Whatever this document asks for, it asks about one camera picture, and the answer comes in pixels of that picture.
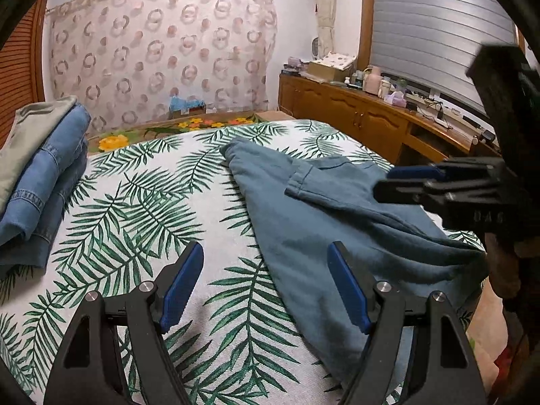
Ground blue tissue box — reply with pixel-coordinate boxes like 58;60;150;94
169;96;207;119

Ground palm leaf print bedsheet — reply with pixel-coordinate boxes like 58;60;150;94
0;119;486;405

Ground grey window blind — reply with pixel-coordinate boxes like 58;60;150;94
369;0;519;114

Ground wooden window frame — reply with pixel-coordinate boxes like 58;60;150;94
358;0;376;70

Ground person's right hand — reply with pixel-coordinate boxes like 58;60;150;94
485;233;524;300

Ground pink thermos jug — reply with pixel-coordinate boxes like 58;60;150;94
363;65;382;95

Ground cardboard box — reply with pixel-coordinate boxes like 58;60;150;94
306;51;357;83

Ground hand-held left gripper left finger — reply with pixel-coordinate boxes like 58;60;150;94
42;241;205;405

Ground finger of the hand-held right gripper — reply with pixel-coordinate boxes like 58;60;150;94
387;158;503;185
373;178;456;220

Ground folded grey-green pants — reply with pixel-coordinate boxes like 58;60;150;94
0;95;77;216

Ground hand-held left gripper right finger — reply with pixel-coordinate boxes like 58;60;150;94
327;241;492;405

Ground wooden cabinet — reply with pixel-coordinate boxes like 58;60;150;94
277;73;503;165

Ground circle pattern curtain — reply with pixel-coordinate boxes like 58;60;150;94
46;0;279;136

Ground folded denim jeans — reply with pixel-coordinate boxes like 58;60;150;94
0;103;91;268

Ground wooden louvered wardrobe door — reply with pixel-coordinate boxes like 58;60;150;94
0;0;49;148

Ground teal blue pants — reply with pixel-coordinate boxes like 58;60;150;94
220;138;490;389

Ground beige curtain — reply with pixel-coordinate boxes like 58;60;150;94
312;0;338;55

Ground floral blanket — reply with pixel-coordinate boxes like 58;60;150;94
86;112;296;153

